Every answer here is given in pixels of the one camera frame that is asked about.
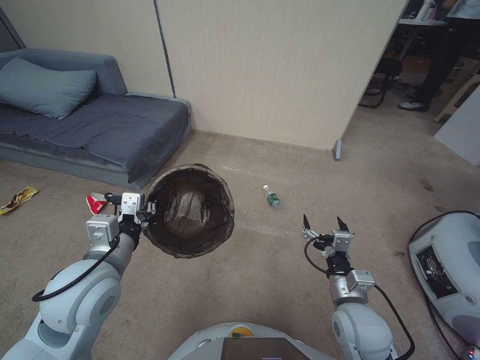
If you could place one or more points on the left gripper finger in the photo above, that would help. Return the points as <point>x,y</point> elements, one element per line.
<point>151,207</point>
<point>145,224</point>

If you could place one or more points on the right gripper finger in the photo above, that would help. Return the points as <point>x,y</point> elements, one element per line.
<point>308,229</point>
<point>342,225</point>

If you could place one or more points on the trash bin with dark bag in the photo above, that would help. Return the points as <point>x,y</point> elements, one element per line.
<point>191,212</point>

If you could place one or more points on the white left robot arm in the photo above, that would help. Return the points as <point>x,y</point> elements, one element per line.
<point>75,292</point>

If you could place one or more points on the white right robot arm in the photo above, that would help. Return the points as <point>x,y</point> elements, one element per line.
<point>360,322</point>

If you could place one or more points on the red and white wrapper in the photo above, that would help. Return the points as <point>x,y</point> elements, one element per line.
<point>96,203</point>

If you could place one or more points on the clear plastic bottle green label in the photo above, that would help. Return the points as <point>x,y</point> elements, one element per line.
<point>272,197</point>

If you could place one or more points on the grey partition foot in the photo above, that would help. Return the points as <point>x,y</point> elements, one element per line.
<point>338,150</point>

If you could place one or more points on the dark grey blanket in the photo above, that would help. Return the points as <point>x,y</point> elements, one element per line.
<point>112,127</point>

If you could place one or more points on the grey-blue sofa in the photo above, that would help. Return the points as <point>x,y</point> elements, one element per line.
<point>112,123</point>

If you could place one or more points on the white machine with open panel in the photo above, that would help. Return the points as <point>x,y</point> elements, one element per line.
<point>448,270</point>

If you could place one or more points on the yellow and brown snack wrapper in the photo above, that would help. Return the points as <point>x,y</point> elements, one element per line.
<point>17,200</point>

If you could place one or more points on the white robot front shell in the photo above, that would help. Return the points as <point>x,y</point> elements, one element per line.
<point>240,343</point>

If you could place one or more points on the white flat board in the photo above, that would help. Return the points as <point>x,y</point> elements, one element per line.
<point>463,135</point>

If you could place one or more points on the black office chair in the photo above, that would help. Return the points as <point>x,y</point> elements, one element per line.
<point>386,75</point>

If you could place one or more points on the grey-blue pillow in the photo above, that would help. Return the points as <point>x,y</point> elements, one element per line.
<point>45,87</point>

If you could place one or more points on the beige plastic stool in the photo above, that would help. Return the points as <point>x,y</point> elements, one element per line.
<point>459,95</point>

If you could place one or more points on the person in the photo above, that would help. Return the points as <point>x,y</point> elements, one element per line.
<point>442,52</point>

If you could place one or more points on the white desk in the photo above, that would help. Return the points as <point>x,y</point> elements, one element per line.
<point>422,21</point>

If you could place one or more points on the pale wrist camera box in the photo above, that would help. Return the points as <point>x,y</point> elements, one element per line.
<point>131,203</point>
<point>342,240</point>

